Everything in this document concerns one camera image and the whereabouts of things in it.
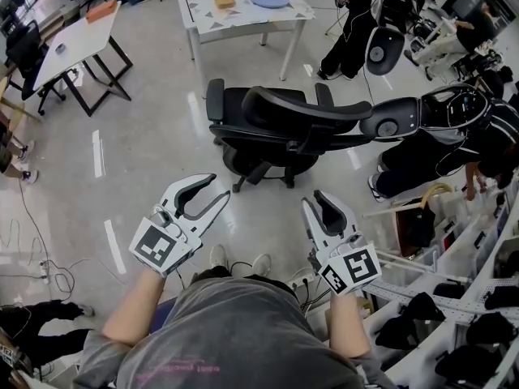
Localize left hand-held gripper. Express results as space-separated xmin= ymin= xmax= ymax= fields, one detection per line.
xmin=128 ymin=173 xmax=232 ymax=278

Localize orange box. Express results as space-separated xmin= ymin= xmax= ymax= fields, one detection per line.
xmin=84 ymin=0 xmax=118 ymax=24

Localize white side table black legs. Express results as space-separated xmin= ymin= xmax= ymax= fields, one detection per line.
xmin=32 ymin=0 xmax=134 ymax=118

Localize patterned white table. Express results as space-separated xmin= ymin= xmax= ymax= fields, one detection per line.
xmin=182 ymin=0 xmax=316 ymax=36
xmin=175 ymin=0 xmax=316 ymax=92

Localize person's grey shirt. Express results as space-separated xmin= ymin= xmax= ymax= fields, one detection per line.
xmin=72 ymin=276 xmax=401 ymax=389

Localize white storage shelf rack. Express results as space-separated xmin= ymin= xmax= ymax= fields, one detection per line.
xmin=360 ymin=200 xmax=519 ymax=389

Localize person's black trousers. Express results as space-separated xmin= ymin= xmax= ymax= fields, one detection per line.
xmin=190 ymin=263 xmax=301 ymax=299

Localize person's left white shoe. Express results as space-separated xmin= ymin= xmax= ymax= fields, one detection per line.
xmin=209 ymin=244 xmax=229 ymax=269

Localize black shell backpack rig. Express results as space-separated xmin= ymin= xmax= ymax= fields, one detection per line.
xmin=358 ymin=83 xmax=494 ymax=143

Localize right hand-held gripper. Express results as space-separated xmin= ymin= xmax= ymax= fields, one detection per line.
xmin=300 ymin=190 xmax=383 ymax=297

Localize white shell backpack rig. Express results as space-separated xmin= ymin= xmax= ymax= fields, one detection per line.
xmin=364 ymin=0 xmax=421 ymax=76

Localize person's left forearm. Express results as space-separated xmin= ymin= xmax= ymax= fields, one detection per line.
xmin=101 ymin=267 xmax=165 ymax=347

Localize person's right forearm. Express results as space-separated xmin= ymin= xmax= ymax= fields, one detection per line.
xmin=327 ymin=289 xmax=372 ymax=359

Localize person's white shoe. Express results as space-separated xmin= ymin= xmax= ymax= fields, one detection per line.
xmin=209 ymin=244 xmax=229 ymax=269
xmin=251 ymin=253 xmax=272 ymax=277

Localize person's right white shoe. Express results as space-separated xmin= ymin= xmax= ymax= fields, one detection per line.
xmin=251 ymin=253 xmax=272 ymax=277

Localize black office chair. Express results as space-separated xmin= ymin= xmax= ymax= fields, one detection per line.
xmin=6 ymin=19 xmax=68 ymax=104
xmin=205 ymin=78 xmax=374 ymax=194

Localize blue chair seat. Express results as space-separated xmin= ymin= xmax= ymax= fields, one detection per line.
xmin=149 ymin=297 xmax=179 ymax=336

